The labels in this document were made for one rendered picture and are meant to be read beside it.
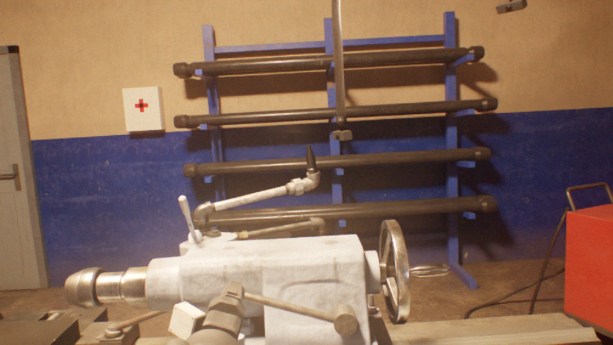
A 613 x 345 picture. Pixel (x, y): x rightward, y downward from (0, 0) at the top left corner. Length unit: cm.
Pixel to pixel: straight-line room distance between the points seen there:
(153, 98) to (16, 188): 149
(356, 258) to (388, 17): 332
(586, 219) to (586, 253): 19
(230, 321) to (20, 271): 424
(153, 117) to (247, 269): 317
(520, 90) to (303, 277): 366
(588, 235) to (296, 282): 229
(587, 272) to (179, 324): 261
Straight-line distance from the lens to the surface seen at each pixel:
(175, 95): 408
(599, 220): 293
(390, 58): 365
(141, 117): 404
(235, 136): 398
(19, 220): 472
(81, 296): 107
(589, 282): 306
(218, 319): 68
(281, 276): 91
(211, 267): 93
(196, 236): 106
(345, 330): 89
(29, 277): 483
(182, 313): 71
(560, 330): 137
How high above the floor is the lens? 144
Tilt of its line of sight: 8 degrees down
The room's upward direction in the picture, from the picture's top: 3 degrees counter-clockwise
